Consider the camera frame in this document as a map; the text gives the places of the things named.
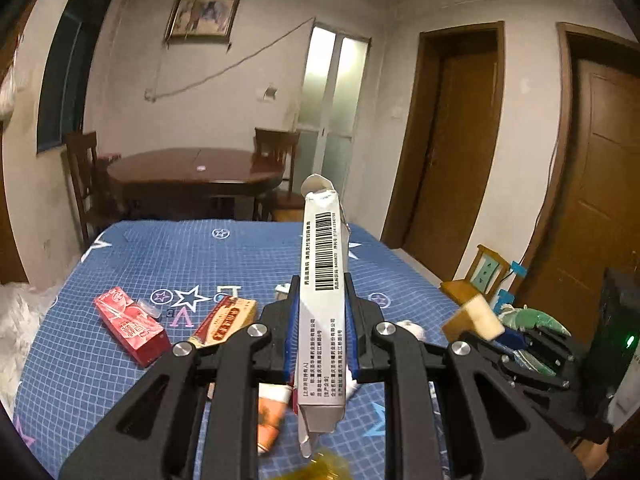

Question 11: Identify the black device with green light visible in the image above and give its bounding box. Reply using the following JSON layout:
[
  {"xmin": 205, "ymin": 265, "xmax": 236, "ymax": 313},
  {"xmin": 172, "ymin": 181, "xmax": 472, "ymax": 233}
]
[{"xmin": 590, "ymin": 266, "xmax": 640, "ymax": 411}]

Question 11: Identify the white fluffy blanket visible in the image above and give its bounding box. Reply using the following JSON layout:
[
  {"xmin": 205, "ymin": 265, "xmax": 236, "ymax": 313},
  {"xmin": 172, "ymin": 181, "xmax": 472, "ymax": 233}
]
[{"xmin": 0, "ymin": 282, "xmax": 61, "ymax": 401}]

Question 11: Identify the white face mask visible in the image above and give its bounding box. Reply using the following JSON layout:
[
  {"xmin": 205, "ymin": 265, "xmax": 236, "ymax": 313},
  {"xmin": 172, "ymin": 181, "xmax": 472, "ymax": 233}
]
[{"xmin": 397, "ymin": 321, "xmax": 430, "ymax": 345}]

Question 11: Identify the green-lined trash bin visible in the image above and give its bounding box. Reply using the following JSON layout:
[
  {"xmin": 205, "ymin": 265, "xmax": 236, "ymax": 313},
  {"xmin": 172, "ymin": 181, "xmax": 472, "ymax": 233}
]
[{"xmin": 500, "ymin": 307, "xmax": 572, "ymax": 338}]

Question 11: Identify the small wooden chair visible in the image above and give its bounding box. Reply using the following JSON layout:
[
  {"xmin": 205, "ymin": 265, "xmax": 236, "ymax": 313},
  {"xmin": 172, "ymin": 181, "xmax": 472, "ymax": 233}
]
[{"xmin": 440, "ymin": 245, "xmax": 528, "ymax": 311}]

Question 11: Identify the long white carton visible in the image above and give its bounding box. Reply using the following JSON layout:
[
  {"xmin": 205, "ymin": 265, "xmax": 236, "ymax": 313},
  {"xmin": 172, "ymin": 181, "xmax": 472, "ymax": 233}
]
[{"xmin": 295, "ymin": 174, "xmax": 352, "ymax": 458}]

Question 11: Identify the framed wall picture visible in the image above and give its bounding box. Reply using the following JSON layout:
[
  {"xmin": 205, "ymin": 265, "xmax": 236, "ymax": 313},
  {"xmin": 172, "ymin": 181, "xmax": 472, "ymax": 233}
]
[{"xmin": 164, "ymin": 0, "xmax": 242, "ymax": 43}]

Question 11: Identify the dark window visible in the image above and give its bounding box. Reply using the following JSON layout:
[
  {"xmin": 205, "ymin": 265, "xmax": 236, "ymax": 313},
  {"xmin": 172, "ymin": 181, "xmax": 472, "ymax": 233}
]
[{"xmin": 36, "ymin": 0, "xmax": 113, "ymax": 156}]

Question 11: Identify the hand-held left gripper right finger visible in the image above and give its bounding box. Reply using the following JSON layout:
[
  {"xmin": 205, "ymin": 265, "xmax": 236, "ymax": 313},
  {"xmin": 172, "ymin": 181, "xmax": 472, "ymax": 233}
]
[{"xmin": 344, "ymin": 275, "xmax": 586, "ymax": 480}]

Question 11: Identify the round dark wooden table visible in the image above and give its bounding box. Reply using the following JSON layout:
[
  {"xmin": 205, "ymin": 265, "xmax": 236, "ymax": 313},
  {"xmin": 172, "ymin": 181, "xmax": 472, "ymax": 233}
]
[{"xmin": 106, "ymin": 147, "xmax": 286, "ymax": 221}]

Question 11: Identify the frosted glass door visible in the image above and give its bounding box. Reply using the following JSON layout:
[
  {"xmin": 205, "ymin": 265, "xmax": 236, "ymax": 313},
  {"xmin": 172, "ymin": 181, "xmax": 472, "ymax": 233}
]
[{"xmin": 292, "ymin": 25, "xmax": 371, "ymax": 211}]

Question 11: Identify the yellow plastic wrapper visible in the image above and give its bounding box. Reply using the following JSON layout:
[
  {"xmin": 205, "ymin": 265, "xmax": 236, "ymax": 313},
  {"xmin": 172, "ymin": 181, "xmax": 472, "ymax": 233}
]
[{"xmin": 282, "ymin": 451, "xmax": 353, "ymax": 480}]

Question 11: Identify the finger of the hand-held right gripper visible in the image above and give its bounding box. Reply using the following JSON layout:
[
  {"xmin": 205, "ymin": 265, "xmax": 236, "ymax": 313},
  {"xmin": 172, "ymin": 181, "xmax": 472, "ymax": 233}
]
[
  {"xmin": 500, "ymin": 326, "xmax": 538, "ymax": 356},
  {"xmin": 462, "ymin": 331, "xmax": 516, "ymax": 368}
]

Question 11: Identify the orange striped carton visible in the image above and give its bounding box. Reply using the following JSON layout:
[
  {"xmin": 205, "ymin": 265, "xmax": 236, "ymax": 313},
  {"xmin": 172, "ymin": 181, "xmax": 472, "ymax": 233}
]
[{"xmin": 257, "ymin": 384, "xmax": 290, "ymax": 457}]

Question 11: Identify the blue star-print tablecloth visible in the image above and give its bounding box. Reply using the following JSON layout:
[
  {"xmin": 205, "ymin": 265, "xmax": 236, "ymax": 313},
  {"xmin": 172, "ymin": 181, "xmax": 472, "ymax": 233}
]
[{"xmin": 12, "ymin": 217, "xmax": 468, "ymax": 480}]

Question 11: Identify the wall cable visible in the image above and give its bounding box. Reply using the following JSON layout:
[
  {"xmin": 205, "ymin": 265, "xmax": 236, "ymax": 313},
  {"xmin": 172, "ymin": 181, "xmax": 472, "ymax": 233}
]
[{"xmin": 145, "ymin": 16, "xmax": 316, "ymax": 103}]

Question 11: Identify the dark wooden chair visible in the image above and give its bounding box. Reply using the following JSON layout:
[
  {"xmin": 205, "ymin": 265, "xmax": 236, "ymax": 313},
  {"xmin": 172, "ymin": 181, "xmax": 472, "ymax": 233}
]
[
  {"xmin": 252, "ymin": 127, "xmax": 307, "ymax": 223},
  {"xmin": 62, "ymin": 131, "xmax": 131, "ymax": 251}
]

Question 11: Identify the yellow sponge block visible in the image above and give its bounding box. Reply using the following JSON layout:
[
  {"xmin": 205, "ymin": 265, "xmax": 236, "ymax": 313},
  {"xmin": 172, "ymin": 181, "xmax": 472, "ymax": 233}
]
[{"xmin": 442, "ymin": 293, "xmax": 506, "ymax": 344}]

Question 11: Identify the brown and beige box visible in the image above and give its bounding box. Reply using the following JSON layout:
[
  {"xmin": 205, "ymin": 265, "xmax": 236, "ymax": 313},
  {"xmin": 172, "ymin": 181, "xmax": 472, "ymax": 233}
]
[{"xmin": 188, "ymin": 295, "xmax": 259, "ymax": 352}]

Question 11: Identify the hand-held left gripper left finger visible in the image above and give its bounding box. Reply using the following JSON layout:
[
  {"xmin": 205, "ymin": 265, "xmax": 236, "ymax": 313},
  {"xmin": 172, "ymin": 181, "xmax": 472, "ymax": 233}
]
[{"xmin": 57, "ymin": 274, "xmax": 302, "ymax": 480}]

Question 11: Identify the hanging white plastic bag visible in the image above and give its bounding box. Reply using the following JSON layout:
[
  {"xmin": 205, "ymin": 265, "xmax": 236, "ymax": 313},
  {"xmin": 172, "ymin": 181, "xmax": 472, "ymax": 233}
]
[{"xmin": 0, "ymin": 67, "xmax": 30, "ymax": 122}]

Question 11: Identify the brown wooden door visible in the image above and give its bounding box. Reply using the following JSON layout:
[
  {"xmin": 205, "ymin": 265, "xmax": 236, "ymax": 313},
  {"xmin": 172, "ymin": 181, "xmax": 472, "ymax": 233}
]
[
  {"xmin": 380, "ymin": 21, "xmax": 506, "ymax": 281},
  {"xmin": 512, "ymin": 22, "xmax": 640, "ymax": 311}
]

